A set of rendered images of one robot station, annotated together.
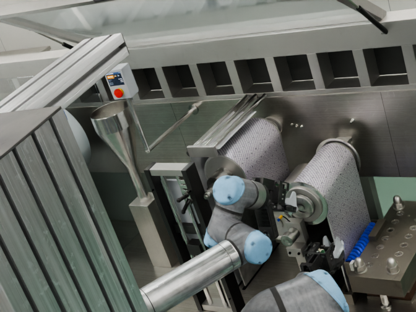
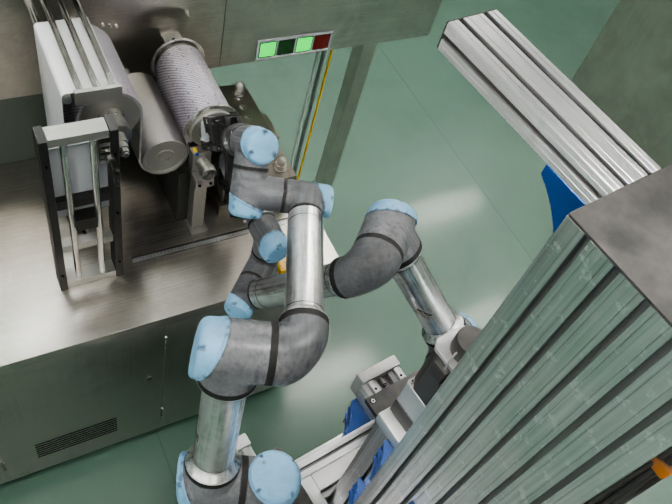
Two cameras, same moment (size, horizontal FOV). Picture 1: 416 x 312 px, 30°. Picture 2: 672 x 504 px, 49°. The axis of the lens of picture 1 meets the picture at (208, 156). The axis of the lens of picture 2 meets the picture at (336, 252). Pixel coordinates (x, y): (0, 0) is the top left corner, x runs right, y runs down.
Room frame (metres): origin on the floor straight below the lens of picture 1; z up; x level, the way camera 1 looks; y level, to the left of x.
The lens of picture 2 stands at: (1.40, 1.00, 2.57)
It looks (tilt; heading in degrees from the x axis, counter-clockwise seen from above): 52 degrees down; 277
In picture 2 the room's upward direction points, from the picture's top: 20 degrees clockwise
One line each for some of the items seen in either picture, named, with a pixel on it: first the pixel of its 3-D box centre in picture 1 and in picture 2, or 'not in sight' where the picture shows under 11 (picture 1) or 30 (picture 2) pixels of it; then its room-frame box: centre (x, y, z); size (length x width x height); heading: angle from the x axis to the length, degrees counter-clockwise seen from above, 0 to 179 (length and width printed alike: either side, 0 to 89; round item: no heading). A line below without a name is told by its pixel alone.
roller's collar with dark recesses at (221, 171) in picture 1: (220, 181); (114, 127); (2.10, -0.01, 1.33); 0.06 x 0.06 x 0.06; 50
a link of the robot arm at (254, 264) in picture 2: not in sight; (261, 265); (1.71, -0.07, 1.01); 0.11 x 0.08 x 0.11; 94
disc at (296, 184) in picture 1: (304, 203); (212, 127); (1.96, -0.22, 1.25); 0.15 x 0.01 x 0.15; 50
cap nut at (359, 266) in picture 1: (359, 264); not in sight; (1.87, -0.31, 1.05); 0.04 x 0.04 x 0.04
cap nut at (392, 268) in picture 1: (391, 264); (281, 162); (1.81, -0.39, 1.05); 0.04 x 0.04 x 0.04
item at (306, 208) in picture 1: (302, 205); not in sight; (1.95, -0.21, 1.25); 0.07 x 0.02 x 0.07; 50
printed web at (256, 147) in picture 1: (291, 205); (144, 128); (2.14, -0.20, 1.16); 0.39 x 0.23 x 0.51; 50
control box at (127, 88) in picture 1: (119, 82); not in sight; (2.33, 0.18, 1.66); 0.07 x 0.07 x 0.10; 57
